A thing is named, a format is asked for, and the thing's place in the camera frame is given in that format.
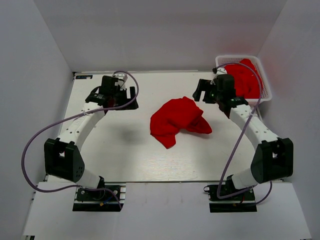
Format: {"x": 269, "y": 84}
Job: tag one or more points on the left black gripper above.
{"x": 132, "y": 90}

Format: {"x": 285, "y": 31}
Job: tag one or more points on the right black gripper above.
{"x": 203, "y": 85}

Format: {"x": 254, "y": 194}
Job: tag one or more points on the red t shirt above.
{"x": 175, "y": 115}

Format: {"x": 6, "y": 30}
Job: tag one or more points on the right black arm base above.
{"x": 242, "y": 203}

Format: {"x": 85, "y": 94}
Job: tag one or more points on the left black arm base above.
{"x": 100, "y": 201}

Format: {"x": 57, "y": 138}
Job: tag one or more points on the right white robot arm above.
{"x": 274, "y": 156}

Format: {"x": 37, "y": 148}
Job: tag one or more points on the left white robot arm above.
{"x": 62, "y": 155}

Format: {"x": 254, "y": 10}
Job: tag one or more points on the red t shirts pile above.
{"x": 245, "y": 83}

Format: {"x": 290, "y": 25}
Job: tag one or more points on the white plastic basket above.
{"x": 254, "y": 65}

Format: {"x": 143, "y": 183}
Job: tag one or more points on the blue table label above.
{"x": 83, "y": 77}

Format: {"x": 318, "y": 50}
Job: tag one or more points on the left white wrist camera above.
{"x": 121, "y": 80}

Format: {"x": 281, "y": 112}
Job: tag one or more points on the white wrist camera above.
{"x": 121, "y": 80}
{"x": 216, "y": 72}

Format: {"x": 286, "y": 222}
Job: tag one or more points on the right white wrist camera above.
{"x": 216, "y": 72}

